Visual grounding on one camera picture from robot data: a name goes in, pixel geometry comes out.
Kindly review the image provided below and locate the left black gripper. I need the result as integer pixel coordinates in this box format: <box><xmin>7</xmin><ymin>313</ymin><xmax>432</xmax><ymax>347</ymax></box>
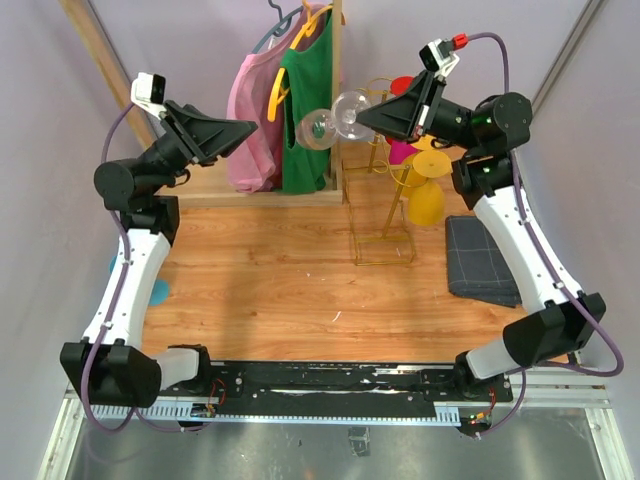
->
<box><xmin>139</xmin><ymin>99</ymin><xmax>258</xmax><ymax>197</ymax></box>

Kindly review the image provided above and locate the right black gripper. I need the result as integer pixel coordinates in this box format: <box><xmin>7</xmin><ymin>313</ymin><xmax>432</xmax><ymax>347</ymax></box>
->
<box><xmin>354</xmin><ymin>70</ymin><xmax>482</xmax><ymax>154</ymax></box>

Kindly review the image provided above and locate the magenta plastic wine glass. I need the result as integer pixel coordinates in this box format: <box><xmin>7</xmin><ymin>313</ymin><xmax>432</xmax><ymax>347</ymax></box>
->
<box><xmin>388</xmin><ymin>140</ymin><xmax>418</xmax><ymax>165</ymax></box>

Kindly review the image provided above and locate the red plastic wine glass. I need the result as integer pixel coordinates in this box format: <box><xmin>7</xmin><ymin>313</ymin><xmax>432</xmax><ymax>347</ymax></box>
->
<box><xmin>389</xmin><ymin>76</ymin><xmax>414</xmax><ymax>97</ymax></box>

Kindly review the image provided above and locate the yellow wine glass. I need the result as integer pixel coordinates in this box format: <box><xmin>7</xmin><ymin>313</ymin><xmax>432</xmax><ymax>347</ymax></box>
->
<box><xmin>401</xmin><ymin>135</ymin><xmax>435</xmax><ymax>198</ymax></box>
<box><xmin>408</xmin><ymin>150</ymin><xmax>452</xmax><ymax>226</ymax></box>

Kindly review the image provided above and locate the clear glass wine glass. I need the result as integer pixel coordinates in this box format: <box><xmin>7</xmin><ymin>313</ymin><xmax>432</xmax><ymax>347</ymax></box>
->
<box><xmin>295</xmin><ymin>90</ymin><xmax>374</xmax><ymax>151</ymax></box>

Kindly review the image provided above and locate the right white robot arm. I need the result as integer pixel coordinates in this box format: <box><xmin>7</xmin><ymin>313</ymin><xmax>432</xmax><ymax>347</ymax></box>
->
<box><xmin>356</xmin><ymin>71</ymin><xmax>606</xmax><ymax>400</ymax></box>

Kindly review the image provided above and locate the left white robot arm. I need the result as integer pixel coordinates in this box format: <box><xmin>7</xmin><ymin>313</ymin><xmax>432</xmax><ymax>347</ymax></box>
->
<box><xmin>60</xmin><ymin>101</ymin><xmax>258</xmax><ymax>409</ymax></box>

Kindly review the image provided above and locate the teal plastic wine glass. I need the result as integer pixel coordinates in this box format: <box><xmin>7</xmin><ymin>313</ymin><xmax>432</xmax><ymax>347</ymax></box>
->
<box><xmin>108</xmin><ymin>254</ymin><xmax>171</xmax><ymax>307</ymax></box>

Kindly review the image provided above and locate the pink shirt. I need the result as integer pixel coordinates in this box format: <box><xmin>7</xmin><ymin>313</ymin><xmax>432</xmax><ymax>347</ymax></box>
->
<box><xmin>225</xmin><ymin>7</ymin><xmax>306</xmax><ymax>194</ymax></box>

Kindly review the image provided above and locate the yellow clothes hanger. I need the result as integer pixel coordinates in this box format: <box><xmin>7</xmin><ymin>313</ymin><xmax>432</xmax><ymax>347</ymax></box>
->
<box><xmin>266</xmin><ymin>1</ymin><xmax>334</xmax><ymax>124</ymax></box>

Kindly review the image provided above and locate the green vest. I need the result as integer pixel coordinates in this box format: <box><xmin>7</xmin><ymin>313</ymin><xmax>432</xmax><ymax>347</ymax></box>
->
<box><xmin>281</xmin><ymin>12</ymin><xmax>332</xmax><ymax>195</ymax></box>

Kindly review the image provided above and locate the grey clothes hanger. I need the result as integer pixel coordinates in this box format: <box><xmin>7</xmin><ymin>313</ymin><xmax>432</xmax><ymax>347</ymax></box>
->
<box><xmin>251</xmin><ymin>0</ymin><xmax>303</xmax><ymax>54</ymax></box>

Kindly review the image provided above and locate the grey checked cloth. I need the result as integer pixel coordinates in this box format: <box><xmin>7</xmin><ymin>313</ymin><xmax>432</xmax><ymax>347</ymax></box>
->
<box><xmin>445</xmin><ymin>216</ymin><xmax>522</xmax><ymax>308</ymax></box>

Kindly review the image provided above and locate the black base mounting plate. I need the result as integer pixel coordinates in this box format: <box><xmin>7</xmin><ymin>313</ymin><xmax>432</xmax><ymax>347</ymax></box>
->
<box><xmin>160</xmin><ymin>360</ymin><xmax>513</xmax><ymax>423</ymax></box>

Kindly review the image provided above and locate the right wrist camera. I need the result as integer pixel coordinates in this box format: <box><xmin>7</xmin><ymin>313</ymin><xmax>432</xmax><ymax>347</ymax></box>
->
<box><xmin>419</xmin><ymin>39</ymin><xmax>460</xmax><ymax>79</ymax></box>

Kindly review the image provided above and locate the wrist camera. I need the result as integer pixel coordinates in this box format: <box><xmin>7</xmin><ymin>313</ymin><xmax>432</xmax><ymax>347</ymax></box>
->
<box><xmin>419</xmin><ymin>39</ymin><xmax>460</xmax><ymax>79</ymax></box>
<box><xmin>130</xmin><ymin>72</ymin><xmax>166</xmax><ymax>118</ymax></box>

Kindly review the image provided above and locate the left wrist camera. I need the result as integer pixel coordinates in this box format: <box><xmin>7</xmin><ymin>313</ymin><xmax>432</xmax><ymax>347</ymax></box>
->
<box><xmin>130</xmin><ymin>72</ymin><xmax>166</xmax><ymax>118</ymax></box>

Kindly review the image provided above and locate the gold wire wine glass rack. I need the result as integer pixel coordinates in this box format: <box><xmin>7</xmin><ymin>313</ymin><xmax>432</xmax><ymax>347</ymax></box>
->
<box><xmin>341</xmin><ymin>77</ymin><xmax>445</xmax><ymax>268</ymax></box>

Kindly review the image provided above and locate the wooden clothes rack frame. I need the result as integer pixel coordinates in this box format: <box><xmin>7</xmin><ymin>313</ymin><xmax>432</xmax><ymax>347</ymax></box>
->
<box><xmin>58</xmin><ymin>0</ymin><xmax>347</xmax><ymax>210</ymax></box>

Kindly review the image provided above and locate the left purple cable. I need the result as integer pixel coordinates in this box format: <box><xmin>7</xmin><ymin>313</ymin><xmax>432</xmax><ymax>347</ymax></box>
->
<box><xmin>79</xmin><ymin>102</ymin><xmax>221</xmax><ymax>434</ymax></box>

